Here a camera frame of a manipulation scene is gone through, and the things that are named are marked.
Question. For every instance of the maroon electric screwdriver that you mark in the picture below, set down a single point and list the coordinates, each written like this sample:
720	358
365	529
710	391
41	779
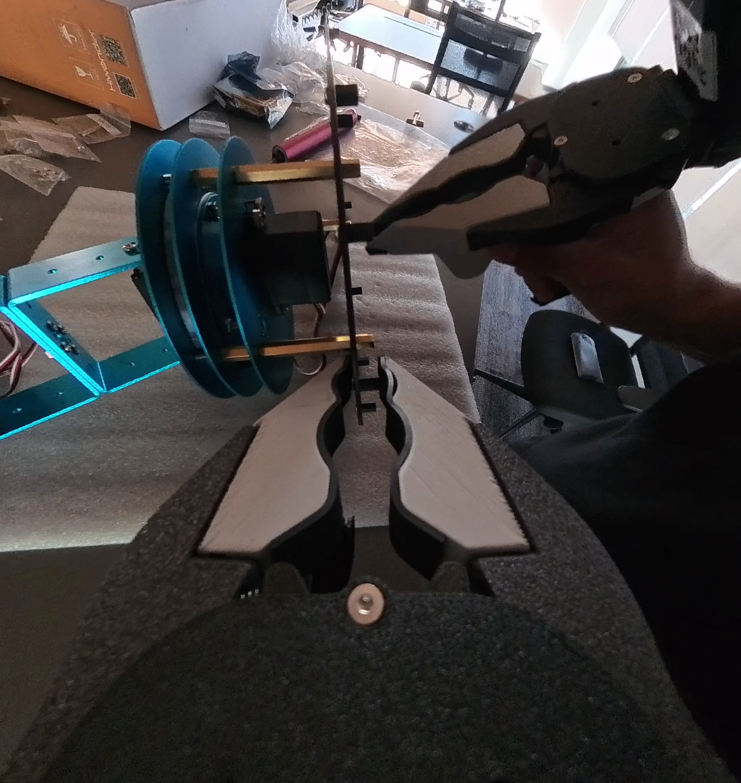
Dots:
303	142

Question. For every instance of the black mesh chair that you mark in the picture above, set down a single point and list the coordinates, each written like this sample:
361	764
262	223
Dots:
487	55

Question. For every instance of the person's right hand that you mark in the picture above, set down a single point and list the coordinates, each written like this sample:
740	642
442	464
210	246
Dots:
627	275

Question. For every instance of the orange and white cardboard box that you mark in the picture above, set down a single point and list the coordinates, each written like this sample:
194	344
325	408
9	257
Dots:
40	49

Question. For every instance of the pile of small screw bags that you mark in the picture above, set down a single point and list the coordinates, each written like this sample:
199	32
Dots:
34	153

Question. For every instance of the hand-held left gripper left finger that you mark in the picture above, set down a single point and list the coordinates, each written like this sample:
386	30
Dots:
266	489

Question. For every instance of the black office chair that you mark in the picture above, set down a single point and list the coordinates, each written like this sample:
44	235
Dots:
560	367

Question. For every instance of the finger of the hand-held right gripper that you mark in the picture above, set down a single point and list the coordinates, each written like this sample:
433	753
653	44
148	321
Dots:
456	235
468	165

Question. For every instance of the blue toy robot arm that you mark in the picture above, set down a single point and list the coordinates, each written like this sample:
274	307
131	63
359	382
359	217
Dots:
223	257

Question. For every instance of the grey background table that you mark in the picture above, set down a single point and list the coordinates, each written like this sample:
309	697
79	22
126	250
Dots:
389	33

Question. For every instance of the small labelled zip bag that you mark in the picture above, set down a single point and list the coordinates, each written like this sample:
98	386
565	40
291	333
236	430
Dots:
208	125

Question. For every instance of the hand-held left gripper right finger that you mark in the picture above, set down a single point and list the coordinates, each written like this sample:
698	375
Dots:
462	489

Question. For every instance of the white foam sheet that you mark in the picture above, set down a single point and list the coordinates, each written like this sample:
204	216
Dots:
132	477

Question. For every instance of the clear plastic bag with parts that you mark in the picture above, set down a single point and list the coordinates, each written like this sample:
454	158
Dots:
401	153

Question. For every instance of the crumpled clear plastic wrap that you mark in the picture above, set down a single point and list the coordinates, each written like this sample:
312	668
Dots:
303	67

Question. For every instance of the silver foil bag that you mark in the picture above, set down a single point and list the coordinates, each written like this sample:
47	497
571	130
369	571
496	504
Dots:
248	92

